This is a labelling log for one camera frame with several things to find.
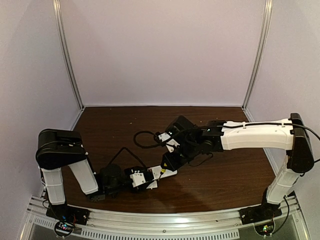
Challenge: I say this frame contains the left aluminium corner post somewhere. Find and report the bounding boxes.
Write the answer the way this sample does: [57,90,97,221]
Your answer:
[52,0,84,110]

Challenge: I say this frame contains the aluminium front rail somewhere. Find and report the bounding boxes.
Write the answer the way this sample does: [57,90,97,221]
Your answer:
[17,197,311,240]

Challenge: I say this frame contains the white remote control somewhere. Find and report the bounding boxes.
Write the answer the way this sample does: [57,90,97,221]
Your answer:
[146,165,178,190]

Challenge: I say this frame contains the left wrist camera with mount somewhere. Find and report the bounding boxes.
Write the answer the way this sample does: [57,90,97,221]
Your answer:
[124,167,154,188]

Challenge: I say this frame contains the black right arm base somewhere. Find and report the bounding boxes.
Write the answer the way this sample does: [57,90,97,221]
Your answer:
[238,202,282,237]

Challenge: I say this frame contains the black camera cable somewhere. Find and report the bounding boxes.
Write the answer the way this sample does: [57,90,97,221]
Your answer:
[109,147,146,171]
[133,126,226,150]

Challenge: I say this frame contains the black left camera cable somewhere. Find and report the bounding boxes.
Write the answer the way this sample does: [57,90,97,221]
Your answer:
[109,147,146,171]

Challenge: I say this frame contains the black right camera cable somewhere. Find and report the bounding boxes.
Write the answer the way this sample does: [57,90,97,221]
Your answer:
[133,126,226,150]

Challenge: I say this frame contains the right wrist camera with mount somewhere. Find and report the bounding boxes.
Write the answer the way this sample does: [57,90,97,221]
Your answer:
[155,132,180,153]

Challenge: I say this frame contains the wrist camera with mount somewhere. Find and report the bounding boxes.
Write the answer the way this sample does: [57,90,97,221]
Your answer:
[155,132,180,153]
[124,167,154,188]

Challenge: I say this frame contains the yellow handled screwdriver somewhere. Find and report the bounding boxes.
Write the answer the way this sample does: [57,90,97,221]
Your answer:
[157,168,166,181]

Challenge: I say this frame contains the aluminium corner post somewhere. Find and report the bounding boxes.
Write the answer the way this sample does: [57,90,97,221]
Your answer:
[242,0,273,111]
[52,0,84,110]

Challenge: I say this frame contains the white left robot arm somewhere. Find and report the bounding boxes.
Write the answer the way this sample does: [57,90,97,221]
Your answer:
[35,128,155,206]

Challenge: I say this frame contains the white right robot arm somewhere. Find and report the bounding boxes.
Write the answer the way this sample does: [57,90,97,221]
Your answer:
[157,113,315,205]

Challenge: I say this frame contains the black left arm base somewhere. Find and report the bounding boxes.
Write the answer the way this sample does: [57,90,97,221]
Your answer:
[42,200,90,239]

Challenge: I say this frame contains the right aluminium corner post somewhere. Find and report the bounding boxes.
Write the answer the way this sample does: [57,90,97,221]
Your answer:
[242,0,273,111]

